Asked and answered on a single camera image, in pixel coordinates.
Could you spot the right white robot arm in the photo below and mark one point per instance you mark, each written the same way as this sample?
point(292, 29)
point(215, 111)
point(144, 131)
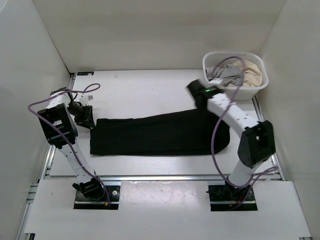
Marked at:
point(257, 142)

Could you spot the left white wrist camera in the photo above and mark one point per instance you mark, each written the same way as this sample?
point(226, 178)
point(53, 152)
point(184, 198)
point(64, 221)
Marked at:
point(84, 99)

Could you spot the beige garment in basket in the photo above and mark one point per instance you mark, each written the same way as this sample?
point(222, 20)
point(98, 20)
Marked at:
point(252, 75)

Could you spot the grey garment in basket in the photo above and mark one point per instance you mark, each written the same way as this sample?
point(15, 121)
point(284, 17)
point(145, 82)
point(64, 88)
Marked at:
point(230, 74)

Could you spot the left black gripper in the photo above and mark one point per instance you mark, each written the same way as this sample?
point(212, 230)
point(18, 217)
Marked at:
point(87, 120)

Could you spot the white plastic laundry basket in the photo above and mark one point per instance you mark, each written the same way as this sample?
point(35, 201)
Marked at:
point(220, 58)

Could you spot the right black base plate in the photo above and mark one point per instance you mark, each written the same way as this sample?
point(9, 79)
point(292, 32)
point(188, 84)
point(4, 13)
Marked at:
point(225, 198)

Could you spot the dark label sticker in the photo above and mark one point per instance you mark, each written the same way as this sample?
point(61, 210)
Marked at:
point(85, 73)

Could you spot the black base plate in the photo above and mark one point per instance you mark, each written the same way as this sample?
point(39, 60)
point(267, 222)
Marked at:
point(225, 198)
point(99, 203)

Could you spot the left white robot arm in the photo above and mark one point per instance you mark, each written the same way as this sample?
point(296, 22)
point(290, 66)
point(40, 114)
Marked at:
point(59, 121)

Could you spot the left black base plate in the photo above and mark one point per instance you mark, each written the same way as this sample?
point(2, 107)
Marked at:
point(99, 203)

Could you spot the black trousers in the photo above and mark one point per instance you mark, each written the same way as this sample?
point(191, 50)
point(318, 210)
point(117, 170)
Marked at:
point(183, 133)

